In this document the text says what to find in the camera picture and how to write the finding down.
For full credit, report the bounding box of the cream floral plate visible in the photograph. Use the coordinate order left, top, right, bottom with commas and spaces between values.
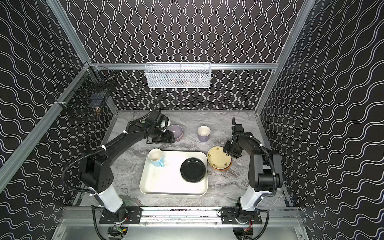
207, 146, 232, 169

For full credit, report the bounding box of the light blue ceramic mug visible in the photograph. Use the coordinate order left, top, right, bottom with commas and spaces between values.
148, 149, 165, 167

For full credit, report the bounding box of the black round plate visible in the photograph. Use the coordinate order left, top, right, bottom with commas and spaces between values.
180, 158, 206, 183

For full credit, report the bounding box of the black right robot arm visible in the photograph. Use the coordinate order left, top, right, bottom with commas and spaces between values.
223, 118, 283, 223

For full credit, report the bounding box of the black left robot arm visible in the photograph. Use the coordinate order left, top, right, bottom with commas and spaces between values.
61, 100, 176, 223

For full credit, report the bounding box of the cream plastic bin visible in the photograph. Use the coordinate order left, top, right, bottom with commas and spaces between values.
140, 151, 208, 198

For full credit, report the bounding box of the lilac ceramic bowl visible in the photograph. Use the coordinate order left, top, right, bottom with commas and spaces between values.
167, 125, 184, 142

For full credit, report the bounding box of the orange plate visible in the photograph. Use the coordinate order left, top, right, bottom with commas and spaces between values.
211, 166, 231, 171

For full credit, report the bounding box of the purple ceramic mug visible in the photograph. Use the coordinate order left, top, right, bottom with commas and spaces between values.
198, 126, 211, 143

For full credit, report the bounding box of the white wire mesh basket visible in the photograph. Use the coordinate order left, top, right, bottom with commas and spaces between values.
145, 62, 212, 89

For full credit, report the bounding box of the black wire basket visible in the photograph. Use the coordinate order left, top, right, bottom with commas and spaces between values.
60, 66, 118, 122

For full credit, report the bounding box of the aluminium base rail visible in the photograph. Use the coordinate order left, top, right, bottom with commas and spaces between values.
59, 206, 304, 227

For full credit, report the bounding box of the aluminium frame corner post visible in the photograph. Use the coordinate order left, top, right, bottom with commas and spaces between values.
46, 0, 92, 64

